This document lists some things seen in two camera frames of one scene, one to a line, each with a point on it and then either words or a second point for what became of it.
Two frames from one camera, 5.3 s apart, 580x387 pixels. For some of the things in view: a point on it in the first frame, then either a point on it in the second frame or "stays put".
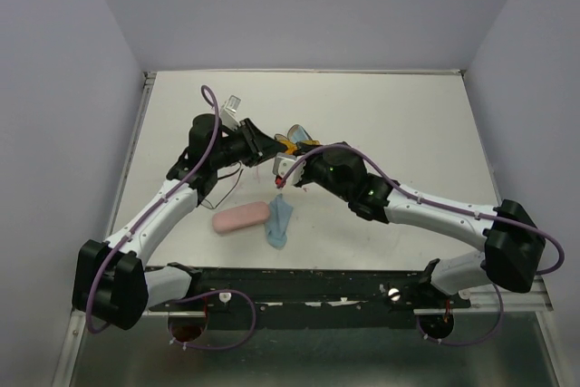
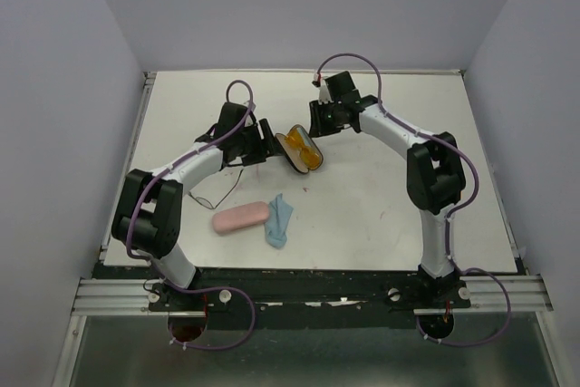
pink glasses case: x=240 y=217 stays put
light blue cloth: x=276 y=226 stays put
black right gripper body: x=315 y=171 -> x=324 y=118
